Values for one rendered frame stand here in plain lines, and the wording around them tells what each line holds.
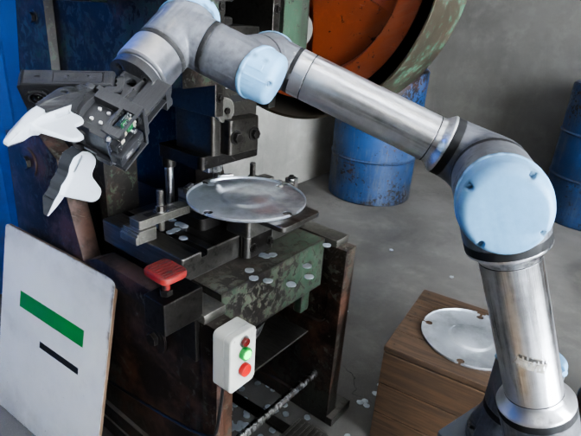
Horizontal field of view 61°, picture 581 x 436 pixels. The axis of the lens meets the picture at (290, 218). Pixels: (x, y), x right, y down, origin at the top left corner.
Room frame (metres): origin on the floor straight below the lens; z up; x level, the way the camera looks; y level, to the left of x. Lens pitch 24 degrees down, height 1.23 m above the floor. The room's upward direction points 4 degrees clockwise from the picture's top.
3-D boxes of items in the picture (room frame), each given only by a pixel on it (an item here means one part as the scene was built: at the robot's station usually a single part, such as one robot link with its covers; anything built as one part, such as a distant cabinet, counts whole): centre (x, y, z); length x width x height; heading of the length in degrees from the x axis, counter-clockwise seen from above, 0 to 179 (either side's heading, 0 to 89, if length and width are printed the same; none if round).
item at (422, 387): (1.22, -0.56, 0.18); 0.40 x 0.38 x 0.35; 60
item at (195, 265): (1.20, 0.21, 0.67); 0.45 x 0.30 x 0.06; 143
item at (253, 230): (1.09, 0.07, 0.72); 0.25 x 0.14 x 0.14; 53
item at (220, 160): (1.20, 0.21, 0.86); 0.20 x 0.16 x 0.05; 143
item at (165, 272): (0.80, 0.22, 0.72); 0.07 x 0.06 x 0.08; 53
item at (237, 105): (1.17, 0.18, 1.04); 0.17 x 0.15 x 0.30; 53
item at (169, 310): (0.81, 0.21, 0.62); 0.10 x 0.06 x 0.20; 143
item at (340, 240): (1.50, 0.16, 0.45); 0.92 x 0.12 x 0.90; 53
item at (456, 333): (1.22, -0.56, 0.35); 0.29 x 0.29 x 0.01
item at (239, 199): (1.12, 0.11, 0.78); 0.29 x 0.29 x 0.01
